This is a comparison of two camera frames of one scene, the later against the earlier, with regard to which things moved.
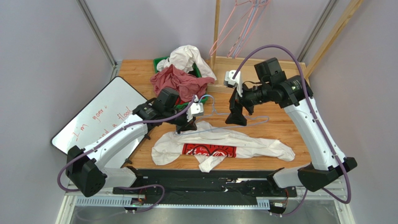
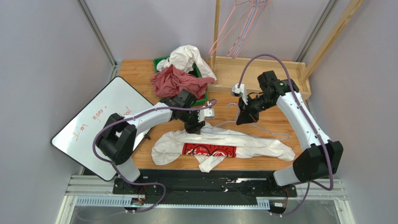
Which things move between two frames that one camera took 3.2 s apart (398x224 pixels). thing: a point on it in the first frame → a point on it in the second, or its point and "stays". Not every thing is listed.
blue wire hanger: (216, 112) → (202, 130)
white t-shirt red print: (210, 145) stays
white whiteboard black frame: (112, 105) stays
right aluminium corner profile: (325, 14) stays
